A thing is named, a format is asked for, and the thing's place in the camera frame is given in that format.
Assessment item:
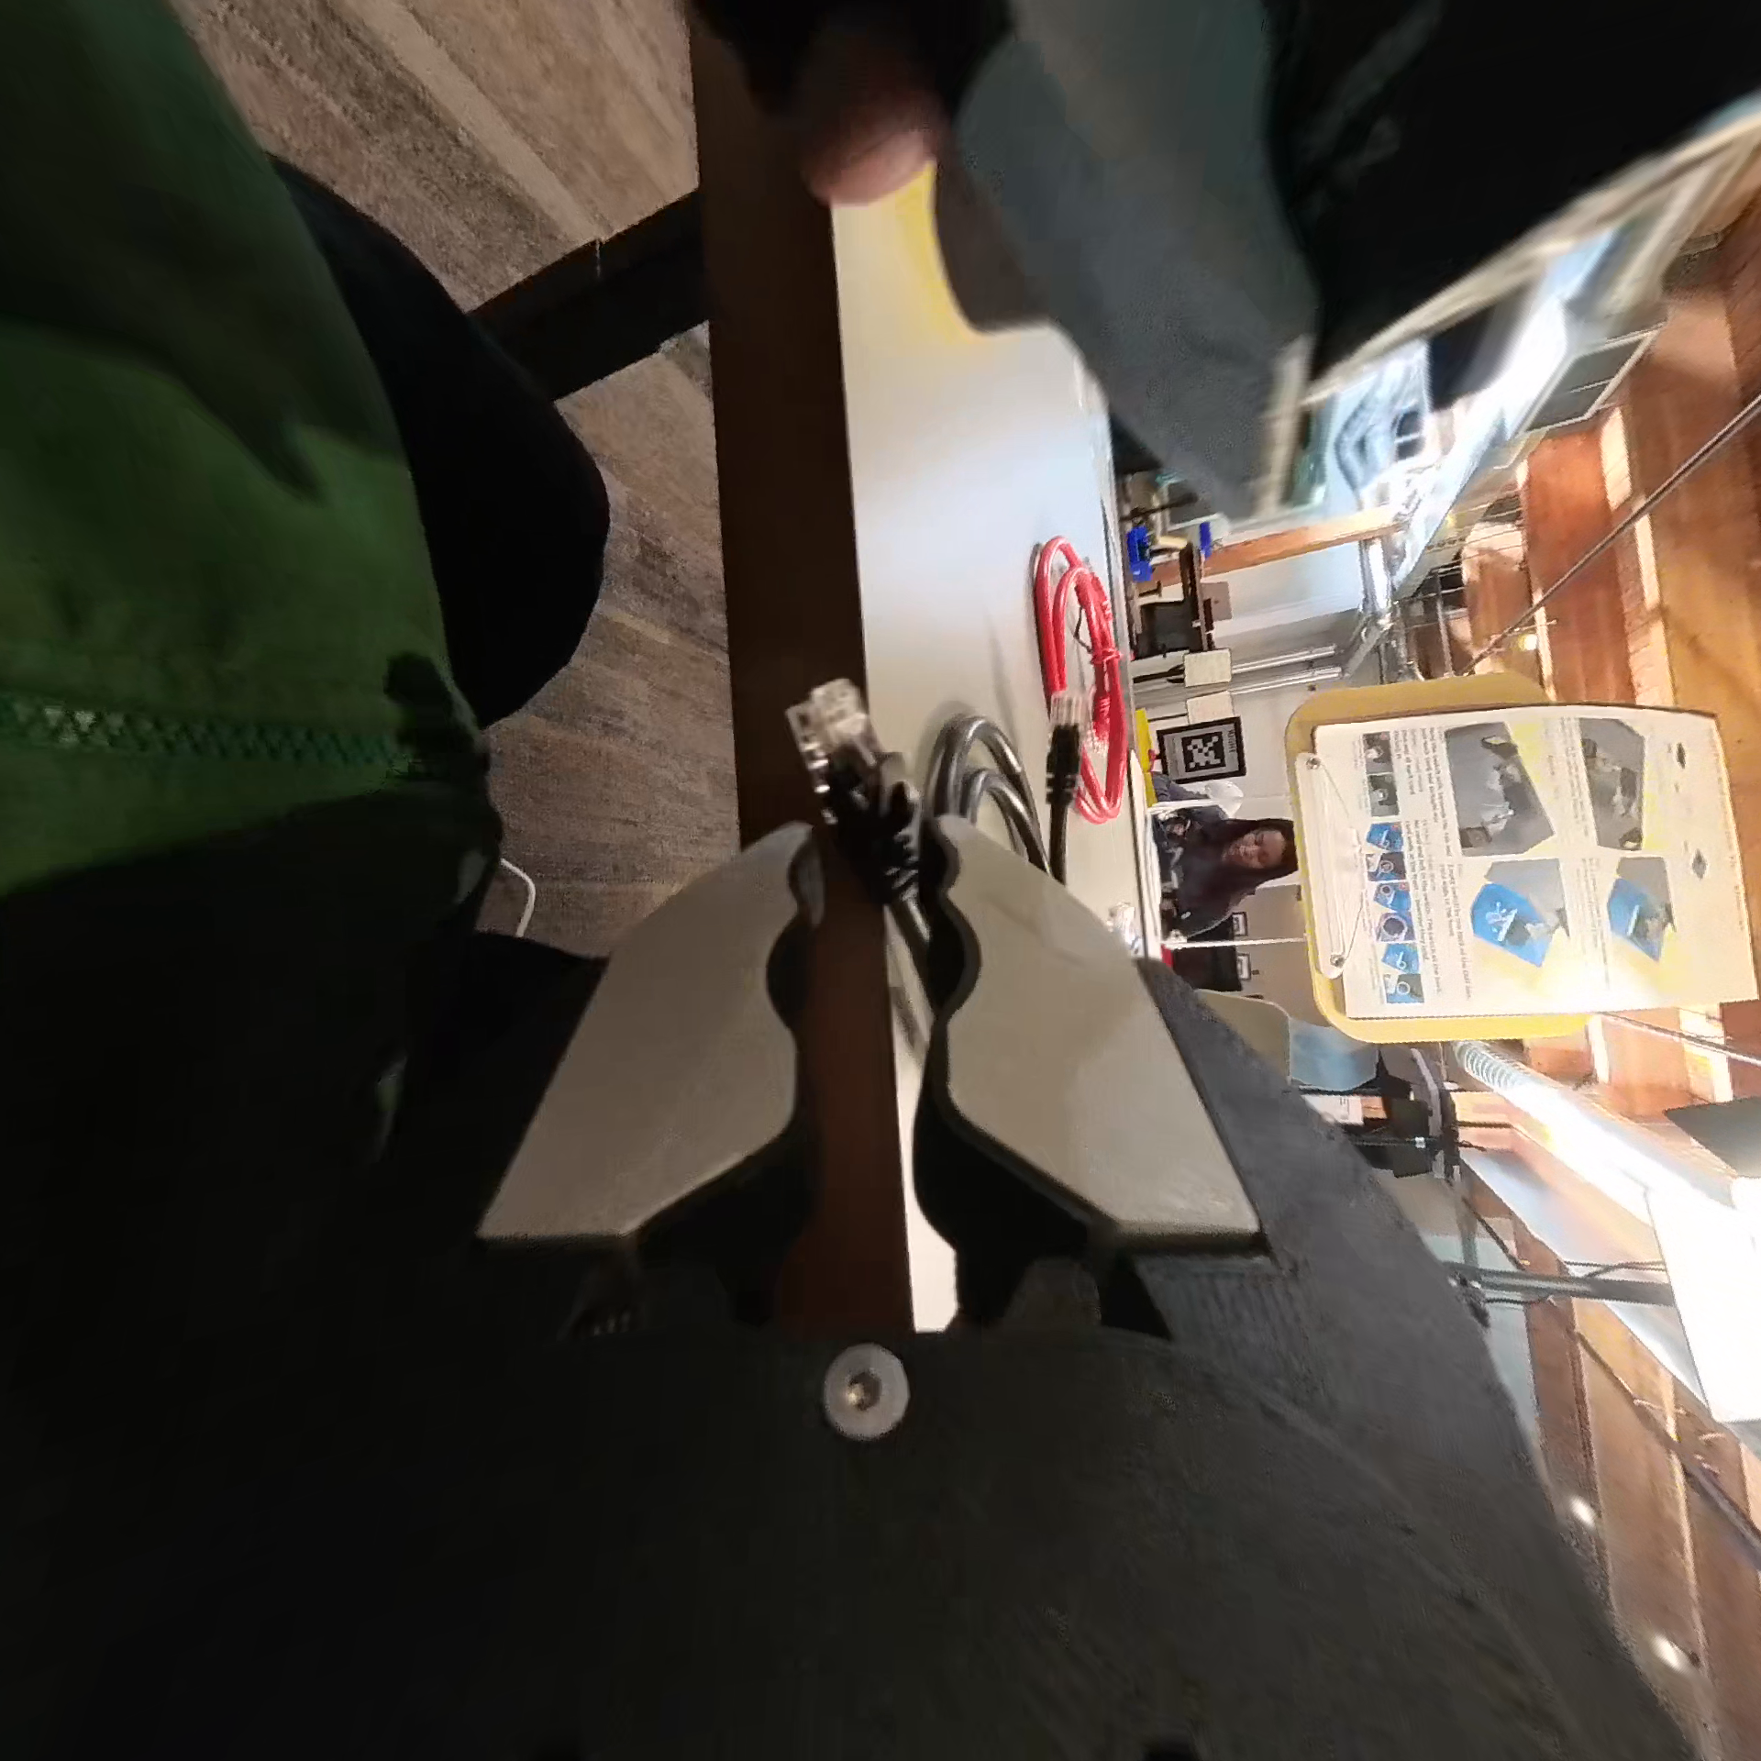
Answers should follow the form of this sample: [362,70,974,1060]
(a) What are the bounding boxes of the person's green sweatshirt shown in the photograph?
[0,0,486,898]

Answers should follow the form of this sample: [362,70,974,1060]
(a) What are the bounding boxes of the person's dark trousers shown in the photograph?
[269,151,613,730]

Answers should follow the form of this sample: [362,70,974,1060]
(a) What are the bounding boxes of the black ethernet cable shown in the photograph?
[785,677,1091,991]

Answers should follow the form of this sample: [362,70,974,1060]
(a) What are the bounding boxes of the person's left hand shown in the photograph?
[798,19,955,207]

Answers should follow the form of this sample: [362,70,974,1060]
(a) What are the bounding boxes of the metal ventilation duct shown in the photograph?
[1455,1041,1727,1211]

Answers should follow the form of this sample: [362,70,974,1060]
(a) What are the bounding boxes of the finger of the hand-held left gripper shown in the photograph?
[943,25,1326,513]

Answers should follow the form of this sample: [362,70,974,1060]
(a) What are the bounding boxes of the red ethernet cable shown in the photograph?
[1032,535,1134,827]

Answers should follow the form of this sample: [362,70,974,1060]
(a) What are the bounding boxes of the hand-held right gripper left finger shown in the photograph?
[476,819,828,1288]

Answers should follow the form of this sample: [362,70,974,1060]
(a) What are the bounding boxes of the black white marker board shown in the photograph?
[1156,715,1247,786]

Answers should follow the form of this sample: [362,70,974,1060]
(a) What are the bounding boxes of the studio light panel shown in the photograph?
[1644,1169,1761,1448]

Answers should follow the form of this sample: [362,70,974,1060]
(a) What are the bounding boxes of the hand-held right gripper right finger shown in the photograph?
[915,813,1265,1298]

